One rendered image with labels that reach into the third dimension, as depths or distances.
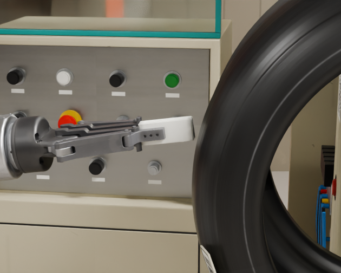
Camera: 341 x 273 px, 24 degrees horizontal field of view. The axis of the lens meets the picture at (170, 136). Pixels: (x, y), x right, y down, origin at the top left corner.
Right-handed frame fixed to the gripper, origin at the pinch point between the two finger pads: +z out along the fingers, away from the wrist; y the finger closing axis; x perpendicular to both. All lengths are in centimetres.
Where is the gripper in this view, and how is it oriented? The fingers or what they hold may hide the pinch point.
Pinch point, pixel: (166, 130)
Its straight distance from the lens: 102.4
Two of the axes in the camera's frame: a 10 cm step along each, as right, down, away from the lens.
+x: 1.4, 9.6, 2.3
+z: 9.8, -1.0, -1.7
